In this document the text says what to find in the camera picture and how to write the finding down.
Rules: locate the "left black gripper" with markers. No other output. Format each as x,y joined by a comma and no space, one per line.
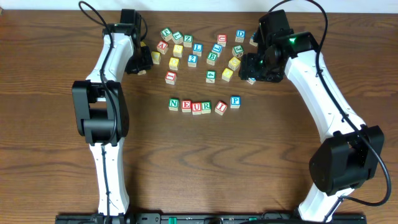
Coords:
140,62

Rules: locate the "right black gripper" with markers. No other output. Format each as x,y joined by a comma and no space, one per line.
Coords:
249,71

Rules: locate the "yellow S block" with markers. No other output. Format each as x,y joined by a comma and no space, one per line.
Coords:
178,51
142,72

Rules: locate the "blue P block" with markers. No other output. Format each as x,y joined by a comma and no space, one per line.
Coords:
235,102

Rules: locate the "green N block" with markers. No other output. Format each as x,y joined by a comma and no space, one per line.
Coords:
173,104

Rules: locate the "red E block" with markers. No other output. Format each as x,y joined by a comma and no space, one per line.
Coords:
186,106

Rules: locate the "red i block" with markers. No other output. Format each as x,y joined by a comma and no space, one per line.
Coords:
220,108
171,78

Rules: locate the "red U block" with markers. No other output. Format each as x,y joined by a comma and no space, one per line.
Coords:
196,108

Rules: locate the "green R block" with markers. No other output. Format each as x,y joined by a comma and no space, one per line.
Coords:
206,107

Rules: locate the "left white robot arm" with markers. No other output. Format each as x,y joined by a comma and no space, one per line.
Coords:
101,111

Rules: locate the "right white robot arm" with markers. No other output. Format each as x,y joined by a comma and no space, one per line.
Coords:
350,151

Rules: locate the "yellow C block left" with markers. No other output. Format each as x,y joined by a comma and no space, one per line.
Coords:
156,57

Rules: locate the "blue T block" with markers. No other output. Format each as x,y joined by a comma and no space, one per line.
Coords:
251,80

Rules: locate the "red A block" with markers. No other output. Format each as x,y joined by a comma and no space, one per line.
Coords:
162,47

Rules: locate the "blue S block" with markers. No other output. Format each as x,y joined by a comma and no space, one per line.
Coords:
252,42

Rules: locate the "yellow O block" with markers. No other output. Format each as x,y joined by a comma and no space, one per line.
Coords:
174,63

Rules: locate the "green J block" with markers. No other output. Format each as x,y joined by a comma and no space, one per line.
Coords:
238,51

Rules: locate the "yellow G block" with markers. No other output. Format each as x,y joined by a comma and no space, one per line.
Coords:
234,64

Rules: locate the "green F block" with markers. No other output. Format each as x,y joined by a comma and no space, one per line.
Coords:
166,34

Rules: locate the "yellow block centre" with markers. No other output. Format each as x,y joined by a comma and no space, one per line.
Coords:
227,74

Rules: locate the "green L block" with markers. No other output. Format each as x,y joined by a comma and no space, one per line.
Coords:
177,37

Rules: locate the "green Z block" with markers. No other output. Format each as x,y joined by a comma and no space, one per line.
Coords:
188,41

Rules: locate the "blue 2 block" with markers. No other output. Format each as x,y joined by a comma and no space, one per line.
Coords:
192,60

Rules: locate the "red C block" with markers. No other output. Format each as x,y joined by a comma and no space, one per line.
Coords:
222,39

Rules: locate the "green B block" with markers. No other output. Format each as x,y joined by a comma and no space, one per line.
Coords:
211,58

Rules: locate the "blue L block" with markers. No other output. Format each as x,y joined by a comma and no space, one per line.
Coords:
197,49

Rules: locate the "green 4 block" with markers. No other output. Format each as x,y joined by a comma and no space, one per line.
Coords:
210,76

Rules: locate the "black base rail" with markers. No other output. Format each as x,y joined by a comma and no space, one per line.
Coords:
156,218

